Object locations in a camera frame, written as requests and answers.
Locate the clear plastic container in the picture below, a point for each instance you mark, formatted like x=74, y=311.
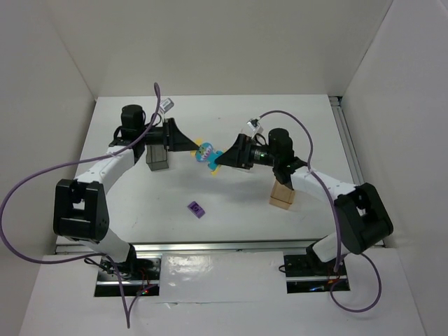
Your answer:
x=243, y=168

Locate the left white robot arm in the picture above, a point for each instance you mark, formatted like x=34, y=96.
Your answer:
x=80, y=211

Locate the aluminium rail front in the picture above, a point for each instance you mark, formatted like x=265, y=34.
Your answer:
x=212, y=246

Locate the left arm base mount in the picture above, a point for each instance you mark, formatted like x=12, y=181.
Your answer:
x=144, y=279

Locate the smoky grey plastic container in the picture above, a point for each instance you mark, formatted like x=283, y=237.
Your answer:
x=156, y=157

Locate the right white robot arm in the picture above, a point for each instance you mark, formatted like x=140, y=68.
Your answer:
x=326, y=189

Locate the aluminium rail right side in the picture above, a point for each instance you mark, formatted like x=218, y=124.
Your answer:
x=357, y=168

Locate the teal lego figure piece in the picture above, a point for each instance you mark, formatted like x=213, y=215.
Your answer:
x=207, y=154

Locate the purple sloped lego brick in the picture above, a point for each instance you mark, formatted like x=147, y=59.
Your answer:
x=196, y=209

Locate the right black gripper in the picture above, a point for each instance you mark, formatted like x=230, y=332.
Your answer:
x=246, y=152

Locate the orange tinted plastic container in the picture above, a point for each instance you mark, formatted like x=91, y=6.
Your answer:
x=281, y=196

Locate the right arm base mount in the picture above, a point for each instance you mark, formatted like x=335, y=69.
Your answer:
x=303, y=275

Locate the aluminium rail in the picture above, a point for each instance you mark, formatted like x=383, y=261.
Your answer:
x=212, y=246
x=357, y=168

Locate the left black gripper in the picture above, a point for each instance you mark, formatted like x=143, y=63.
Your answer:
x=169, y=134

